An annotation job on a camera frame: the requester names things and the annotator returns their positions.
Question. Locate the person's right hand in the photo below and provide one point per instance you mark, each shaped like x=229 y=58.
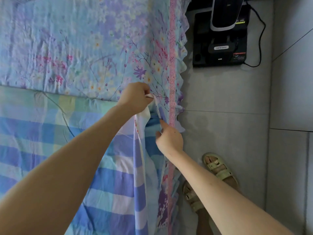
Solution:
x=169 y=139

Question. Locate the person's left hand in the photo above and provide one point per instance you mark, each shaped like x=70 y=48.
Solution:
x=134 y=98

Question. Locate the white bed sheet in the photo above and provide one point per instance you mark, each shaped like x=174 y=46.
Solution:
x=49 y=144

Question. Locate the person's right forearm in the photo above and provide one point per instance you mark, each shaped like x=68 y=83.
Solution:
x=225 y=198

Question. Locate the person's left forearm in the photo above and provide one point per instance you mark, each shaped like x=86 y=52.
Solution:
x=58 y=178

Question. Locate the person's left leg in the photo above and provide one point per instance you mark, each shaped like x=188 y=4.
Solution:
x=204 y=223

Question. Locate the olive sandal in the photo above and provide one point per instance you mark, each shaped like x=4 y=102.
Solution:
x=192 y=197
x=220 y=168

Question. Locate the pink fringed bed skirt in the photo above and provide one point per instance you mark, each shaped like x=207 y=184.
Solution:
x=177 y=56

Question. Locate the blue floral patterned sheet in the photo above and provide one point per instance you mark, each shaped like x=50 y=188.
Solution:
x=88 y=41

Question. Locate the black white standing device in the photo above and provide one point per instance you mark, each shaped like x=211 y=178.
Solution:
x=220 y=31

